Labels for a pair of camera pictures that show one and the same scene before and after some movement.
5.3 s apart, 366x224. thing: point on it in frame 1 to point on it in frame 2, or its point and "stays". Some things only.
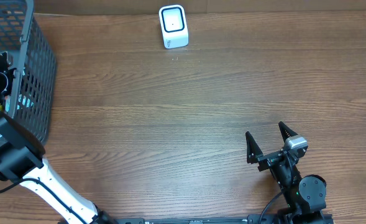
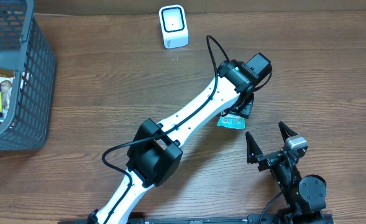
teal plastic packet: [22, 101] to [231, 121]
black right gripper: [271, 158] stays
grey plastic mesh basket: [12, 27] stays
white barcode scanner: [174, 26] stays
